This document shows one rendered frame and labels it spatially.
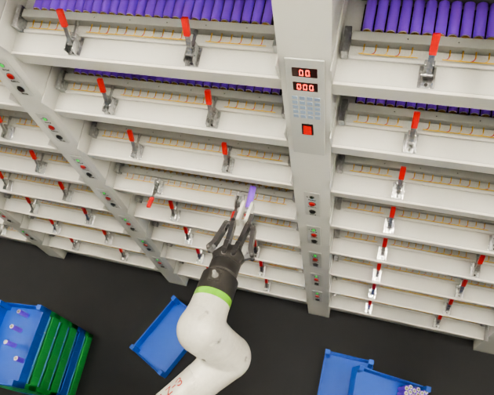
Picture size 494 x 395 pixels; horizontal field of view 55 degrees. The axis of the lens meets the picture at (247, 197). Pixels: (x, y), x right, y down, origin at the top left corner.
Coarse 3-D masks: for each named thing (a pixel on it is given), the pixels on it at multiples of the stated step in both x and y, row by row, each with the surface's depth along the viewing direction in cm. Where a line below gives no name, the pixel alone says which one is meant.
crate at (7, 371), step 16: (0, 304) 188; (16, 304) 189; (0, 320) 191; (16, 320) 191; (32, 320) 190; (48, 320) 189; (0, 336) 189; (16, 336) 188; (32, 336) 187; (0, 352) 185; (16, 352) 184; (32, 352) 181; (0, 368) 182; (16, 368) 181; (0, 384) 174; (16, 384) 173
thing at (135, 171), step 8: (120, 168) 150; (128, 168) 149; (136, 168) 149; (152, 176) 148; (160, 176) 146; (168, 176) 145; (176, 176) 145; (184, 176) 144; (200, 184) 144; (208, 184) 142; (216, 184) 141; (224, 184) 141; (232, 184) 140; (240, 184) 140; (248, 192) 140; (256, 192) 138; (264, 192) 138; (272, 192) 137; (280, 192) 137; (288, 192) 136
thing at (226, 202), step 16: (112, 176) 150; (128, 176) 151; (192, 176) 146; (128, 192) 153; (144, 192) 149; (176, 192) 146; (192, 192) 145; (208, 192) 144; (224, 192) 143; (224, 208) 144; (256, 208) 140; (272, 208) 139; (288, 208) 137
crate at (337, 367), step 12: (324, 360) 199; (336, 360) 203; (348, 360) 203; (360, 360) 199; (372, 360) 194; (324, 372) 202; (336, 372) 201; (348, 372) 200; (324, 384) 199; (336, 384) 199; (348, 384) 198
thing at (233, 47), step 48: (48, 0) 101; (96, 0) 98; (144, 0) 96; (192, 0) 93; (240, 0) 90; (48, 48) 101; (96, 48) 98; (144, 48) 95; (192, 48) 91; (240, 48) 90
